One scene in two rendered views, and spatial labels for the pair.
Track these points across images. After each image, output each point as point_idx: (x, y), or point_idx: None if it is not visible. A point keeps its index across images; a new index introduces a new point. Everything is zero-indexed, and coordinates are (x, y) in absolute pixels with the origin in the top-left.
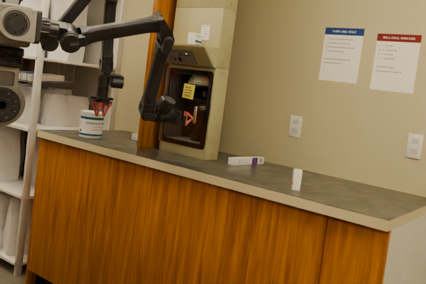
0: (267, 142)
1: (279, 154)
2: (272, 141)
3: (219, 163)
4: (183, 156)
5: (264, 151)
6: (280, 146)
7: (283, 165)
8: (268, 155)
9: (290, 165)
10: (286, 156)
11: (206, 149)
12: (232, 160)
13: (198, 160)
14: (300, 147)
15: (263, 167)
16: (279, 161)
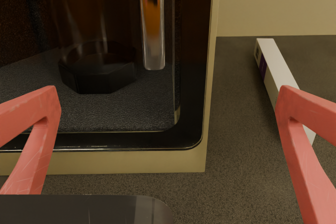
0: None
1: (267, 8)
2: None
3: (283, 170)
4: (104, 193)
5: (224, 10)
6: None
7: (290, 35)
8: (235, 17)
9: (294, 29)
10: (285, 11)
11: (207, 137)
12: (312, 131)
13: (210, 211)
14: None
15: (320, 80)
16: (267, 26)
